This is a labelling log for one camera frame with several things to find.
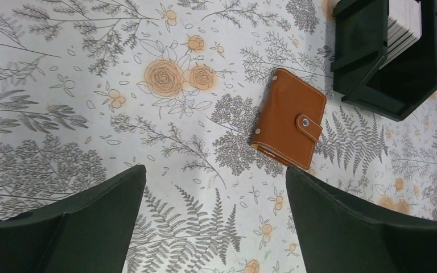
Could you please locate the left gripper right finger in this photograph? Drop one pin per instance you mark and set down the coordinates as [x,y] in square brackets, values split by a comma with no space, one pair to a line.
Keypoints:
[340,232]

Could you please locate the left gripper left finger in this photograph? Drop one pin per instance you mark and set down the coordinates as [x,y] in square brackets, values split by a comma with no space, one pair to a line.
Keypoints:
[87,232]

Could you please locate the brown leather card holder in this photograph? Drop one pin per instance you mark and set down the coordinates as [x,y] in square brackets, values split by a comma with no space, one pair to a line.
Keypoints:
[289,125]

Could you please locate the black card box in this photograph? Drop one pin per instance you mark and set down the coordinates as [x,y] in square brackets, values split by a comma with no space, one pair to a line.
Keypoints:
[360,71]

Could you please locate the stack of credit cards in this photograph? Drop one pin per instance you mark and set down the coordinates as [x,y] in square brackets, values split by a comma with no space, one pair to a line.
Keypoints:
[404,27]

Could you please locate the floral patterned table mat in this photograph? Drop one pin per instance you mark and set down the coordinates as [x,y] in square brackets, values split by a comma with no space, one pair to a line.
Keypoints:
[91,88]

